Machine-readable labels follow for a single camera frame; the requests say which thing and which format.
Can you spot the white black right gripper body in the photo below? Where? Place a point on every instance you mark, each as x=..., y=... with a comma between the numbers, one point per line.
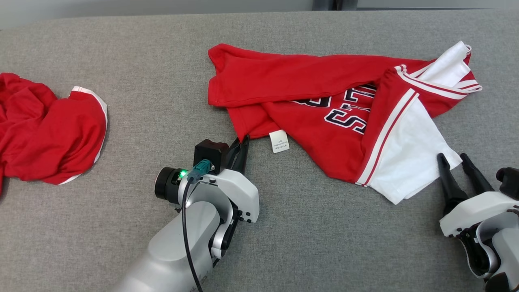
x=478, y=211

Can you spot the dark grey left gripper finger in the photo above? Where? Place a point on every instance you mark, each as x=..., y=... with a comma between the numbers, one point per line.
x=244, y=156
x=232, y=158

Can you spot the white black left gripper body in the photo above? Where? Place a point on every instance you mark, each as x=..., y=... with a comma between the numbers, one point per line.
x=239, y=194

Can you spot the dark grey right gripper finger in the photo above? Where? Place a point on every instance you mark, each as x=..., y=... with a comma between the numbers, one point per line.
x=477, y=180
x=451, y=190

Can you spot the red white lettered jersey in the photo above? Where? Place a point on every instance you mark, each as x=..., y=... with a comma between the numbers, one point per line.
x=292, y=81

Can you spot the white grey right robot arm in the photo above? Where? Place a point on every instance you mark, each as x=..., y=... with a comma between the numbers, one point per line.
x=507, y=251

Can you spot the crumpled red white garment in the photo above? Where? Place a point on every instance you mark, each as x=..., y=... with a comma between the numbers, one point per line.
x=44, y=134

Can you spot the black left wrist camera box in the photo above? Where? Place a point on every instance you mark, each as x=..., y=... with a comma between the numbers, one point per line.
x=209, y=154

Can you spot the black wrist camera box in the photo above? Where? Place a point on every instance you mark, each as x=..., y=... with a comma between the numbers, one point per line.
x=209, y=154
x=509, y=182

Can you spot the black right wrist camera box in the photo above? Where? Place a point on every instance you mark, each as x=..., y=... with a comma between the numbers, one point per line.
x=509, y=182

